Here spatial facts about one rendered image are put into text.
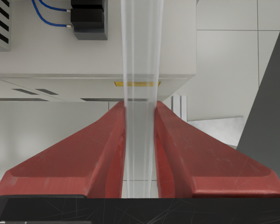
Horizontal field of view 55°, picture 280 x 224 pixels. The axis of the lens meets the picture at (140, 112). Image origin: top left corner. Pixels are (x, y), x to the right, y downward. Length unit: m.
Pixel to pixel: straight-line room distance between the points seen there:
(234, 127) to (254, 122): 0.92
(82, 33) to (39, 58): 0.09
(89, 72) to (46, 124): 0.68
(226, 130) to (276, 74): 0.94
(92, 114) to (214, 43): 0.57
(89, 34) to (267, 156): 0.33
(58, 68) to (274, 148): 0.37
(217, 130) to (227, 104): 0.11
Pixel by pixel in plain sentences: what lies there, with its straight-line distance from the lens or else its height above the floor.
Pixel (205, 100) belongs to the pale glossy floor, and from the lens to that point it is 1.11.
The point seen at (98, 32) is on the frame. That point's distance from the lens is 0.44.
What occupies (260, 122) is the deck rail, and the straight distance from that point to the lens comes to 0.20.
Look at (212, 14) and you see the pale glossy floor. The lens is 1.20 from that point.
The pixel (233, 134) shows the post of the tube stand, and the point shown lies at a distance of 1.12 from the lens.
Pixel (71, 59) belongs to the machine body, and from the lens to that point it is 0.47.
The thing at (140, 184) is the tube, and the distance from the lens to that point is 0.16.
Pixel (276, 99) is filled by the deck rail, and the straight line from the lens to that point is 0.18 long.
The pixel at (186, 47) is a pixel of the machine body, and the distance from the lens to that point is 0.47.
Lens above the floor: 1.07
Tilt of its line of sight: 87 degrees down
